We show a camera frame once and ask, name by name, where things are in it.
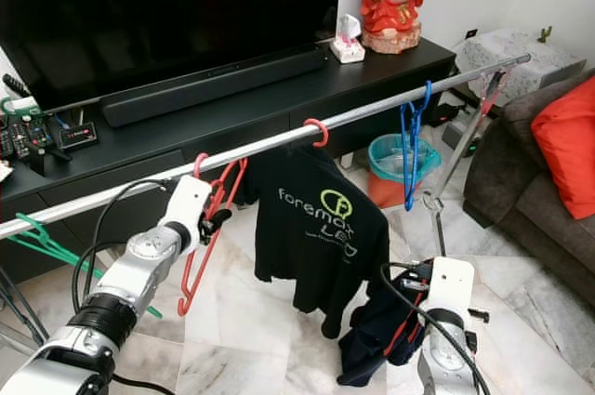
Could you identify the black TV cabinet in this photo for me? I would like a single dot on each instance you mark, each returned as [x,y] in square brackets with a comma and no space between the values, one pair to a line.
[177,139]

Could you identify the dark brown sofa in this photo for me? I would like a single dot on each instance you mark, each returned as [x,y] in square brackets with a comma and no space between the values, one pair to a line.
[511,190]

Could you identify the red hanger with pink hook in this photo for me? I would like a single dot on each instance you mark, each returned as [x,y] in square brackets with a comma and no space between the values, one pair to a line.
[184,304]

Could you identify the black television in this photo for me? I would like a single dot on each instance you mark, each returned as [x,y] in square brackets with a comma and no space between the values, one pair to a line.
[167,23]

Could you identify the black soundbar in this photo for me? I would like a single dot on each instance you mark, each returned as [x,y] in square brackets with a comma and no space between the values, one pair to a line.
[214,86]

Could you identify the navy garment with red trim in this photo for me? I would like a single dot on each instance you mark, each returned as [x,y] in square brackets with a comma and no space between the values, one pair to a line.
[372,339]

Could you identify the small black display box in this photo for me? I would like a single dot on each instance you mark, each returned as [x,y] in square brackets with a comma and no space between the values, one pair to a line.
[76,137]

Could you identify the red bin with teal bag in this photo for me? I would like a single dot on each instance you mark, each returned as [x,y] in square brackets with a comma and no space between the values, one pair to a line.
[386,155]

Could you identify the blue plastic hanger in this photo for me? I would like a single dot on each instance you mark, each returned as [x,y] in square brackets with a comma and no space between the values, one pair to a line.
[409,200]

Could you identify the red laughing Buddha statue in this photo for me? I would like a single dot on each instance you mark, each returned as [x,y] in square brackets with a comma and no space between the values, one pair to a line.
[390,9]

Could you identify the metal clothes rack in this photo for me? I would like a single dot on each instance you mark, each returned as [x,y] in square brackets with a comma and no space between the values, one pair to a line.
[372,108]

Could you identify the red cushion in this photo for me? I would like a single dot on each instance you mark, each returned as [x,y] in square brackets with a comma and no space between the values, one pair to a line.
[567,144]

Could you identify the side table with patterned cloth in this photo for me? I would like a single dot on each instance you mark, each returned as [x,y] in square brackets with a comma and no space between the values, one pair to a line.
[511,49]

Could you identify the green plastic hanger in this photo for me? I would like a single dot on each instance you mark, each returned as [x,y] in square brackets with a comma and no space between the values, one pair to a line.
[56,248]

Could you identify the black remote control bundle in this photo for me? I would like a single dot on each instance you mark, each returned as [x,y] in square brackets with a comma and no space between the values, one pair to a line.
[30,139]

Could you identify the red plastic hanger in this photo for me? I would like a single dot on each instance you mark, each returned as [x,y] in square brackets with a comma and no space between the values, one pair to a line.
[323,130]

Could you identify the white pink tissue box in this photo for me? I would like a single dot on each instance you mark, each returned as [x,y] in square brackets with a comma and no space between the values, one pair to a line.
[347,49]

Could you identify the black shirt with green print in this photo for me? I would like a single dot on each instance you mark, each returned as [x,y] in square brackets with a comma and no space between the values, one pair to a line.
[297,256]

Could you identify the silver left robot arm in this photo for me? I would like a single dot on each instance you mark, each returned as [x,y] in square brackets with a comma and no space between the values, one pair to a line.
[139,260]

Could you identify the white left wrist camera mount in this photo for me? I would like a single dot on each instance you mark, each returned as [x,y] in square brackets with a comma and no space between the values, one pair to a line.
[188,204]

